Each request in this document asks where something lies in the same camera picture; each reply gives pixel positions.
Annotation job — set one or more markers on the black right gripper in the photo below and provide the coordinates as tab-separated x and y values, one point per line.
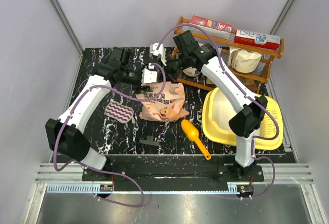
174	75

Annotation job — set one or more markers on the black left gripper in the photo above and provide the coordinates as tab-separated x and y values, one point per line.
140	89

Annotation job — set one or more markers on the pink cat litter bag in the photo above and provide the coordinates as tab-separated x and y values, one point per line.
168	107

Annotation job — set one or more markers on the yellow plastic litter scoop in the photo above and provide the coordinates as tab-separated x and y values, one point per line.
193	134

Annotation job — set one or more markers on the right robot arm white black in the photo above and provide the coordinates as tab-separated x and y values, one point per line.
250	110

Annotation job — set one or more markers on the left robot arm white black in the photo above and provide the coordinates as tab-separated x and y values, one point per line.
66	133

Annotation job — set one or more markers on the red 3D toothpaste box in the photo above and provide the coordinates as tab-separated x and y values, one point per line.
212	27

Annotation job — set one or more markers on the yellow litter box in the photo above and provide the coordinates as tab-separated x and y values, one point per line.
216	113

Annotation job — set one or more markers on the red white R+O box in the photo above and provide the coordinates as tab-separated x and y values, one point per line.
257	39

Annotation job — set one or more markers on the purple wavy striped sponge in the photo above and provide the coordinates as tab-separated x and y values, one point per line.
119	112

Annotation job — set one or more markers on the grey metal scraper blade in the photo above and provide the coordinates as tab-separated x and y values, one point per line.
149	141

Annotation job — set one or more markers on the beige tissue pack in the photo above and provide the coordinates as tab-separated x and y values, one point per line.
243	60

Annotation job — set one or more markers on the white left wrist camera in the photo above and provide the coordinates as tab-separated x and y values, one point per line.
149	75

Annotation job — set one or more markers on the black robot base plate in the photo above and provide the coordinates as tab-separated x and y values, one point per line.
222	173

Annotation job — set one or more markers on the aluminium frame rail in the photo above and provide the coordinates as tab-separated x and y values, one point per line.
286	173

